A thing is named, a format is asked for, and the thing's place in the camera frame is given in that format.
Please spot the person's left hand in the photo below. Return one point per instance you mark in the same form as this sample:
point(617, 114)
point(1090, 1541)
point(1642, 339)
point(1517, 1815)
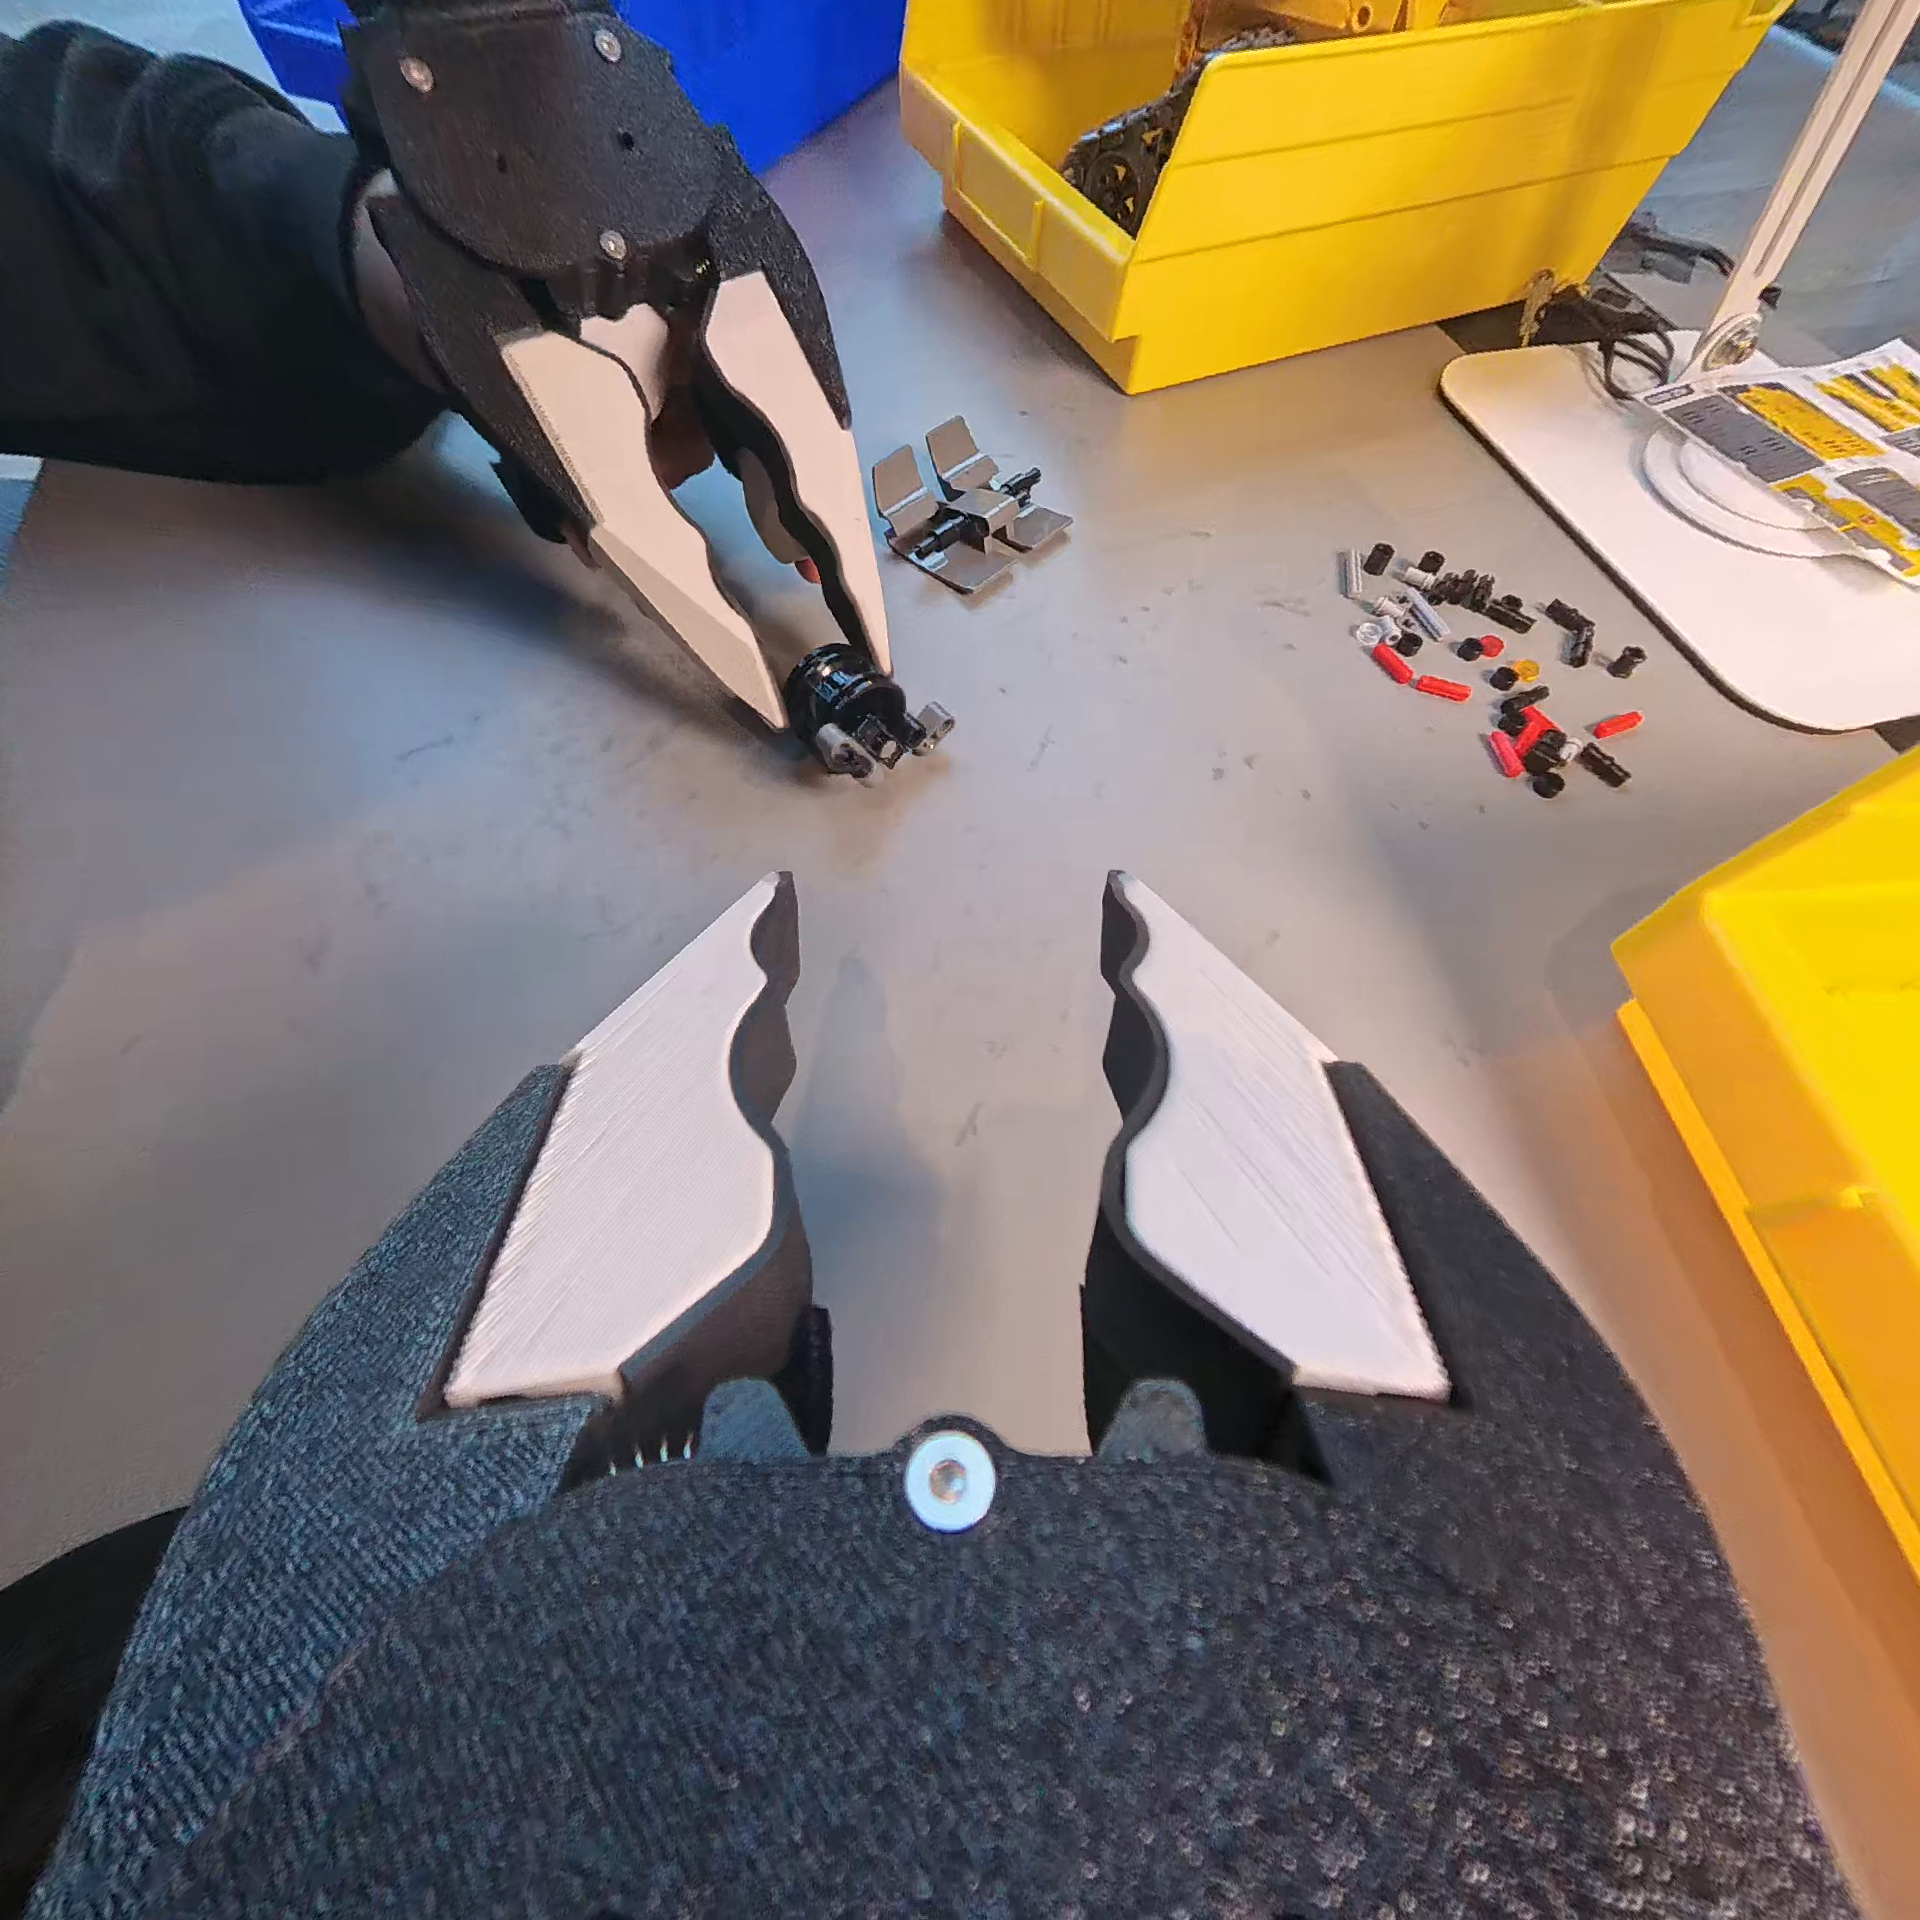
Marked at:
point(677, 435)

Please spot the pile of small brick pieces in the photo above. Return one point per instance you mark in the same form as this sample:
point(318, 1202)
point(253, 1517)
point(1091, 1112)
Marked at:
point(1515, 743)

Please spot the black toy wheel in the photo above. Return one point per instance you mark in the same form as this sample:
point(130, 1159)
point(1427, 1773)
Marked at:
point(833, 693)

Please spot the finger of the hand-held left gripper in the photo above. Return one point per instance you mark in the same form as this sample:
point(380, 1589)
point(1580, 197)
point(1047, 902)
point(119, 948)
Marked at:
point(615, 465)
point(780, 390)

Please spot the yellow black printed leaflet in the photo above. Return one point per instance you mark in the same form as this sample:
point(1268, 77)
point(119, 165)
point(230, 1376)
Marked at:
point(1800, 435)

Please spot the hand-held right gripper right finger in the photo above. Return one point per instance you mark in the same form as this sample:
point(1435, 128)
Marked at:
point(1260, 1200)

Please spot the blue plastic bin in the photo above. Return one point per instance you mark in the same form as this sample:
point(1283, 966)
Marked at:
point(780, 76)

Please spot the grey panel brick assembly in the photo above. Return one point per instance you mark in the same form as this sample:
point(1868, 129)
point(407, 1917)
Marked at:
point(960, 525)

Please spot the person's left forearm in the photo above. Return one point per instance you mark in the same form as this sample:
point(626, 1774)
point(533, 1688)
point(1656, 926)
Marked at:
point(181, 256)

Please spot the yellow tracked robot model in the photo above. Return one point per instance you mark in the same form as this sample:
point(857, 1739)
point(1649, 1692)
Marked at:
point(1125, 165)

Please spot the yellow plastic bin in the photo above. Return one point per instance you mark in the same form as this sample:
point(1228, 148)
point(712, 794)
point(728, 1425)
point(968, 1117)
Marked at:
point(1351, 256)
point(1800, 1050)

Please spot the small grey connector assembly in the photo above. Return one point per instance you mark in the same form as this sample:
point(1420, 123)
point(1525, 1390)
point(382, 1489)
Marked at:
point(885, 739)

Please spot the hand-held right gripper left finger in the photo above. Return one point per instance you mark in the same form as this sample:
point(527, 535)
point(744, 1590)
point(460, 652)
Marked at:
point(630, 1216)

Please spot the white booklet stand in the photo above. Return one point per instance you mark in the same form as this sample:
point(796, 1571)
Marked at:
point(1576, 480)

